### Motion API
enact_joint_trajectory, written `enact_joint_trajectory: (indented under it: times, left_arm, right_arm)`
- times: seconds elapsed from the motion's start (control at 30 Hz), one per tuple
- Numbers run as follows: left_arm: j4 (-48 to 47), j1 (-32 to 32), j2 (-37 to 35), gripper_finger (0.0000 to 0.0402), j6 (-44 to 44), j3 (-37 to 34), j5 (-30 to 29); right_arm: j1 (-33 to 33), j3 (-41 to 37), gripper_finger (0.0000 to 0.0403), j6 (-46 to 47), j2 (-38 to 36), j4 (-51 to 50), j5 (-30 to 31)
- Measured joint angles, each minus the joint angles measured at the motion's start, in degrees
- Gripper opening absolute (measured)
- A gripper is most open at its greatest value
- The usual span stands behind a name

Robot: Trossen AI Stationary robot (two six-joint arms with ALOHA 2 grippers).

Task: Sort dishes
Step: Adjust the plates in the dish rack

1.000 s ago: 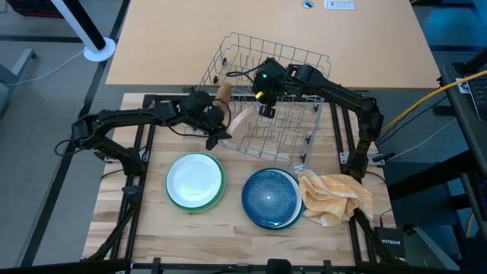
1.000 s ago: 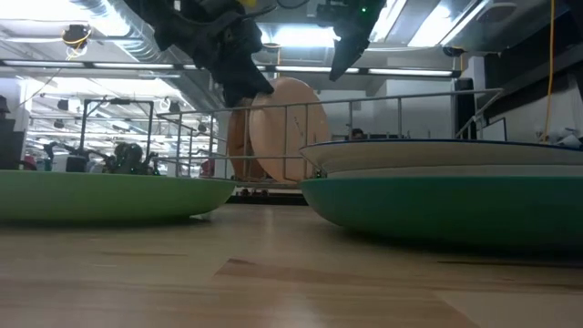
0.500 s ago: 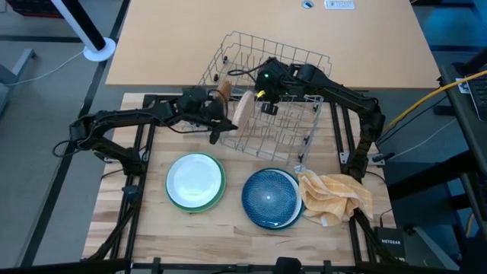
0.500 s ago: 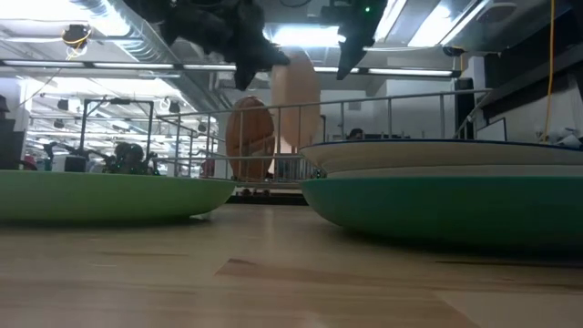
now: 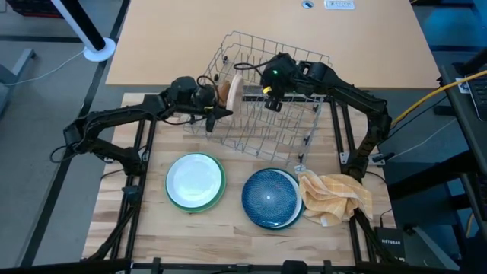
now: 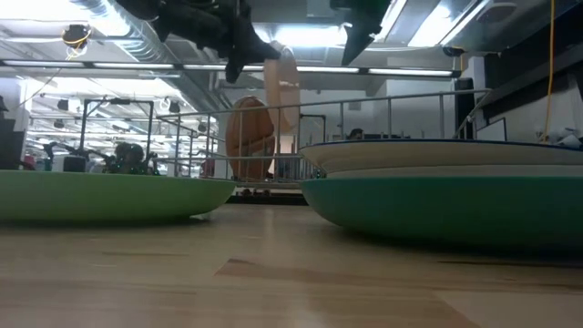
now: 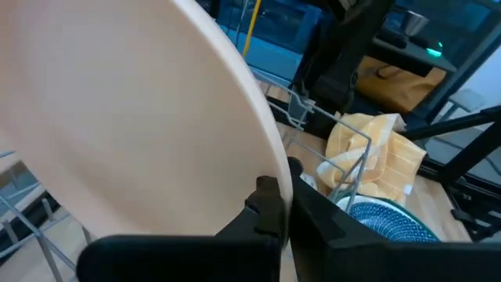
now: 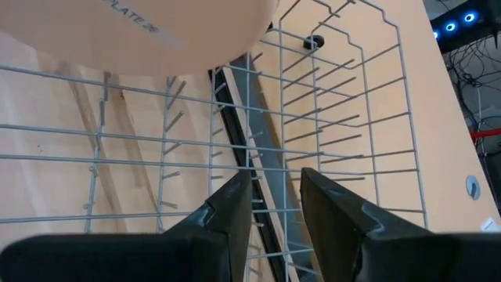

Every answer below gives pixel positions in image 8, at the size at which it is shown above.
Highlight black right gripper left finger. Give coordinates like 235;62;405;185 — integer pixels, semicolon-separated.
0;168;254;282

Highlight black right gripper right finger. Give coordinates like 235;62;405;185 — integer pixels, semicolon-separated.
299;167;501;282

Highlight grey wire dish rack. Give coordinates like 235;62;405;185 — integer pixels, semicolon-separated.
0;0;430;282

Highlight peach plastic plate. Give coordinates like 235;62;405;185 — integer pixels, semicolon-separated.
0;0;281;78

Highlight light tan desk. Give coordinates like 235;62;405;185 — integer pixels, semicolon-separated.
230;0;501;282

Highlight white desk power outlet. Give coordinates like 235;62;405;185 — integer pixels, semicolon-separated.
479;216;501;233

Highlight round grey desk grommet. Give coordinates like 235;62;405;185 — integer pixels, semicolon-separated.
465;175;482;201

